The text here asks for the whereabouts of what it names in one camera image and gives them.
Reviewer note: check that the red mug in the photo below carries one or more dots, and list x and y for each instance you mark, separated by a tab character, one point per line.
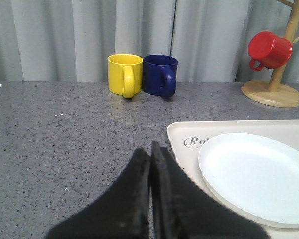
268	50

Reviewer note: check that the grey curtain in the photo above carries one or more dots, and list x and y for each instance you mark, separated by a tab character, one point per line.
70	40

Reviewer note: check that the wooden mug tree stand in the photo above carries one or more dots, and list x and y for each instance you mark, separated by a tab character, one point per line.
272	92

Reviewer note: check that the beige rabbit serving tray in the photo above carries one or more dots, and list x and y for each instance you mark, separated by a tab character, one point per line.
187	138

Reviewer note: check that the yellow mug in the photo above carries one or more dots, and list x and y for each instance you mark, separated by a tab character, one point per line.
125	72

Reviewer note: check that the dark blue mug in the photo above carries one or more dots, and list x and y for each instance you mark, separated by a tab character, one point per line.
159	75

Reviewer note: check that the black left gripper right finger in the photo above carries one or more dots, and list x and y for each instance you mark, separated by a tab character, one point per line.
181	210

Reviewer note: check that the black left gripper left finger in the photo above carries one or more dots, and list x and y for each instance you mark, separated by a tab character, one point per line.
121	212

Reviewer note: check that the white round plate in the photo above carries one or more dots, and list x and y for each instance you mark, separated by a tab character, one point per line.
255	176

